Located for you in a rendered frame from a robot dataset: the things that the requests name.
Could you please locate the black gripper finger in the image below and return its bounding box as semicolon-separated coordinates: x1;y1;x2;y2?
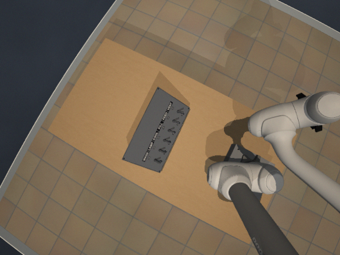
310;125;322;132
296;93;306;99

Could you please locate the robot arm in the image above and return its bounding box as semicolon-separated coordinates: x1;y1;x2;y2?
207;91;340;255

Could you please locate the grey switch panel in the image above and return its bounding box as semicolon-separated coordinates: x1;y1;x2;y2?
122;87;190;173

